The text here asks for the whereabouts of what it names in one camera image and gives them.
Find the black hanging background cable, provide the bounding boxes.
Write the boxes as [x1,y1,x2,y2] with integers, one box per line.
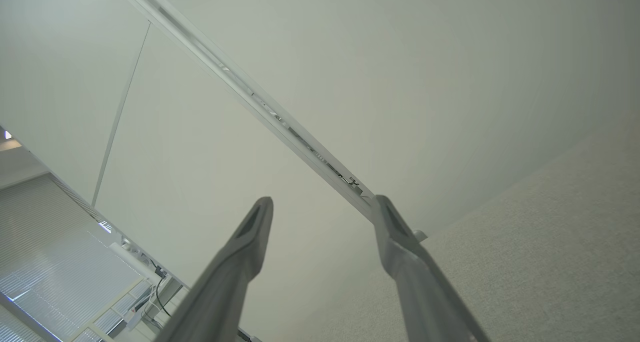
[154,275,173,319]

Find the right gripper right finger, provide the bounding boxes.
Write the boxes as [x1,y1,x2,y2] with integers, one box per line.
[372,195,492,342]

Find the grey metal partition post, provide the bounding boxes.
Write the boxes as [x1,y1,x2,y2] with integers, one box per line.
[111,0,377,223]

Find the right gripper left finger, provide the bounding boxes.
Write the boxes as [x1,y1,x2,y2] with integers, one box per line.
[154,196,274,342]

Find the white window blinds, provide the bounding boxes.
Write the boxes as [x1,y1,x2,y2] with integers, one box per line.
[0,175,151,342]

